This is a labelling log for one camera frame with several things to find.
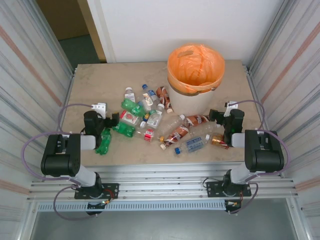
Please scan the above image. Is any clear unlabelled bottle white cap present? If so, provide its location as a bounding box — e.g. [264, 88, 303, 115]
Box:
[188, 121, 222, 137]
[157, 114, 186, 137]

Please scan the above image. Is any green bottle yellow cap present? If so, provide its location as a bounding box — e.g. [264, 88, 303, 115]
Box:
[121, 98, 151, 120]

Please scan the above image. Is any brown coffee bottle white cap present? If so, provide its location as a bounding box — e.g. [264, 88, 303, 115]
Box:
[184, 113, 212, 128]
[159, 124, 191, 151]
[156, 86, 174, 114]

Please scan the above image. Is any gold red bottle white cap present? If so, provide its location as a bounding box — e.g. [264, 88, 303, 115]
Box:
[204, 133, 231, 150]

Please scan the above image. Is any small clear bottle white cap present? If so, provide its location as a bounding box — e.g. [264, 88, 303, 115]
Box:
[123, 86, 136, 104]

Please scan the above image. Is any blue-labelled water bottle blue cap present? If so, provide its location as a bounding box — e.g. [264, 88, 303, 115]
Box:
[174, 136, 205, 155]

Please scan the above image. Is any clear bottle cream label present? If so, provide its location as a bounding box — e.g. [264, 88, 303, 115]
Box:
[136, 92, 155, 111]

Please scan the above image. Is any clear bottle green white label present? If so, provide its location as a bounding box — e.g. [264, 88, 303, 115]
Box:
[146, 103, 166, 129]

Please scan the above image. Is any clear bottle blue Pepsi label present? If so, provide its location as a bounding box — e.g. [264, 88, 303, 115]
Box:
[141, 84, 161, 103]

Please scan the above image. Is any white ribbed waste bin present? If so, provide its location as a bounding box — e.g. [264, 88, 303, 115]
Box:
[167, 74, 223, 119]

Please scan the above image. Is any orange plastic bin liner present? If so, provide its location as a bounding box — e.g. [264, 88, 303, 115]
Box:
[166, 43, 226, 97]

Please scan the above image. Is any corrugated translucent side panel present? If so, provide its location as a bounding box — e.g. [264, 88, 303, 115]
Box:
[249, 0, 320, 240]
[0, 0, 76, 240]

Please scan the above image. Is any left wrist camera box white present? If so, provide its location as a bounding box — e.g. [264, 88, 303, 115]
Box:
[90, 102, 107, 119]

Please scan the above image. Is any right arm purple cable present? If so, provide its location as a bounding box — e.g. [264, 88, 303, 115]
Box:
[228, 99, 291, 215]

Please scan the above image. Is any aluminium rail frame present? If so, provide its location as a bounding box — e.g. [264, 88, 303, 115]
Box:
[26, 161, 300, 203]

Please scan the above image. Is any power wires yellow connector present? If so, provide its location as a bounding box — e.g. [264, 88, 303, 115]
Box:
[99, 189, 119, 205]
[225, 191, 245, 209]

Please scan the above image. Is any white slotted cable duct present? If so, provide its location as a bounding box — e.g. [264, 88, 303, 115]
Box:
[36, 200, 226, 212]

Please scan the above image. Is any tan wooden door frame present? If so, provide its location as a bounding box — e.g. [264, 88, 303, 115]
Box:
[76, 0, 108, 63]

